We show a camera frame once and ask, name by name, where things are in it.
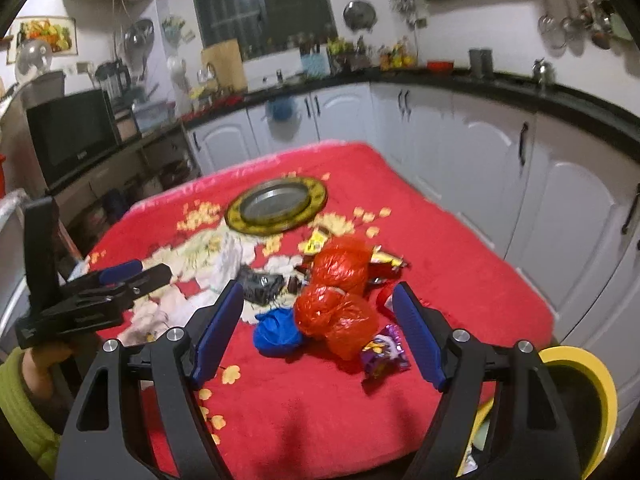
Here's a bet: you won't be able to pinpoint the dark kitchen window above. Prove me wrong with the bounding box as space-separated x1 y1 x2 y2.
194 0 335 61

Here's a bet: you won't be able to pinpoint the dark green snack wrapper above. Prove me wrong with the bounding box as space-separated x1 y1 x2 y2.
235 266 285 307

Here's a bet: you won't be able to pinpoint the red cylindrical can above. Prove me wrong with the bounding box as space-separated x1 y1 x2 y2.
375 283 396 316

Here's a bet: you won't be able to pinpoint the black blender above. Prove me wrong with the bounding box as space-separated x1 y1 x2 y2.
94 58 131 105

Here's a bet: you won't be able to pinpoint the black microwave oven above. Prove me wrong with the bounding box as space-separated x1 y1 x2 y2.
26 89 119 190

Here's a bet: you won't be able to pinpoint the white lower cabinets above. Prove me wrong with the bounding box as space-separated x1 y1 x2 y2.
183 75 639 408

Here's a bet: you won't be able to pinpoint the steel kettle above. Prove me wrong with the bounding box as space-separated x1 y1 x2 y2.
533 58 555 88

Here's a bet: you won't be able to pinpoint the red floral table cloth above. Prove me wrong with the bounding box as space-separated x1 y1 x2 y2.
81 140 557 480

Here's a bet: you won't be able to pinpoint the hanging pot lid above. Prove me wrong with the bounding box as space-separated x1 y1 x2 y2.
343 0 378 32

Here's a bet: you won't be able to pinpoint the purple snack wrapper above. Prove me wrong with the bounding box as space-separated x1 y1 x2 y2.
360 324 410 379

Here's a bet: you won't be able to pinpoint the green sleeve forearm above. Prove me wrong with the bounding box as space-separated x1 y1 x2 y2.
1 348 61 479

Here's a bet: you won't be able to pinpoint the fruit picture frame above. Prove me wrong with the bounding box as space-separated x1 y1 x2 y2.
6 16 78 65

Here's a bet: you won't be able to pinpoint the grey canister pair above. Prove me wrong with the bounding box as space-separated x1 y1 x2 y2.
469 49 495 79

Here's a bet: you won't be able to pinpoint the yellow rimmed trash bin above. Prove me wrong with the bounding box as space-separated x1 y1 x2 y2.
458 340 617 479

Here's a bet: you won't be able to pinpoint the red plastic bag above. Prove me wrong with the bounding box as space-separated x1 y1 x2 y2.
310 235 373 296
293 285 378 361

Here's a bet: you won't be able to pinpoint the person left hand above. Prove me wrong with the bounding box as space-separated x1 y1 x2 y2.
22 342 73 401

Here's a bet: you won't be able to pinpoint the blue glove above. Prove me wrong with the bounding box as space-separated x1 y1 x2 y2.
253 308 304 358

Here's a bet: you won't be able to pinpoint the wooden cutting board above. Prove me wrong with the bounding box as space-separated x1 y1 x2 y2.
201 39 248 92

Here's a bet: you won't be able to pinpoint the round metal gold-rimmed tray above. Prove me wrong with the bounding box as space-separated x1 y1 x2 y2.
224 177 329 236

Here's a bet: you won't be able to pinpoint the red bowl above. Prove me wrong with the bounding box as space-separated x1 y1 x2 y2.
426 61 454 75

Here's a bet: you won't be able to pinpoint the yellow brown snack bag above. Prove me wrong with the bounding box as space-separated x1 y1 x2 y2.
298 226 410 285

